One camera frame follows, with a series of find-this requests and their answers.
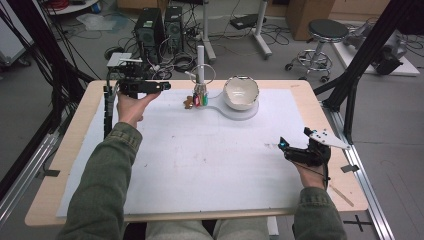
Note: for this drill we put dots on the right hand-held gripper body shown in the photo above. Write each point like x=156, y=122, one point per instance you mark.
x=308, y=156

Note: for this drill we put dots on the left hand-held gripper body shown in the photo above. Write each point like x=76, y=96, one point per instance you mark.
x=136, y=87

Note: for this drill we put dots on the colourful bunch of keys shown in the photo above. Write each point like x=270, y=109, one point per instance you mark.
x=200, y=98

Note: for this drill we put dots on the white stand with post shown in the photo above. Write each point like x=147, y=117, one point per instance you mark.
x=233, y=111

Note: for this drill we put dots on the person's right hand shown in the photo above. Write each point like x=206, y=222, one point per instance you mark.
x=311, y=176

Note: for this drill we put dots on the person's left hand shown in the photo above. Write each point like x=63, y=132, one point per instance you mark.
x=131, y=110

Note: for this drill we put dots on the white power supply box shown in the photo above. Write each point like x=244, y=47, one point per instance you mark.
x=113, y=59
x=126, y=56

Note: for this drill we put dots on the black tape strip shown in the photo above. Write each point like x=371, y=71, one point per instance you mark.
x=350, y=168

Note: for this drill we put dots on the thin wooden stick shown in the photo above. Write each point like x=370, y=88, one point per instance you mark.
x=343, y=196

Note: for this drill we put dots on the large black computer tower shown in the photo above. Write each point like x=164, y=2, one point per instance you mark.
x=148, y=30

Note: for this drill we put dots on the small black computer tower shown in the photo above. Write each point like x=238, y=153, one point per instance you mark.
x=173, y=26

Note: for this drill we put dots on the white eggshell-shaped bowl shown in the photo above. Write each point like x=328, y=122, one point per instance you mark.
x=240, y=95

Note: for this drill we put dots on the white stand leg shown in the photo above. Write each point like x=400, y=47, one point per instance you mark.
x=207, y=33
x=260, y=30

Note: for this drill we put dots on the white mat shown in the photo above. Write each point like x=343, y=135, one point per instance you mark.
x=216, y=173

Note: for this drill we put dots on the black tape cross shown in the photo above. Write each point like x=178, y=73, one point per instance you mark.
x=357, y=222

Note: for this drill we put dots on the black round stool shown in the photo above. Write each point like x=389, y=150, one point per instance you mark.
x=326, y=31

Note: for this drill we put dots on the flat black device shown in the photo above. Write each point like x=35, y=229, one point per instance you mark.
x=246, y=20

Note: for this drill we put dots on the cardboard box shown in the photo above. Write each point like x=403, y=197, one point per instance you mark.
x=310, y=16

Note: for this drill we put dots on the white platform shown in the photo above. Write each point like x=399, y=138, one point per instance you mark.
x=406, y=68

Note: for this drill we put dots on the person's legs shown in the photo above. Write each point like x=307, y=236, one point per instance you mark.
x=186, y=230

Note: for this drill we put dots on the aluminium rail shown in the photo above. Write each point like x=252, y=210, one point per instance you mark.
x=366, y=186
x=20, y=186

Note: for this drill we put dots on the black metal frame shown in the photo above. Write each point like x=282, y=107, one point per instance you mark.
x=40, y=50
x=366, y=53

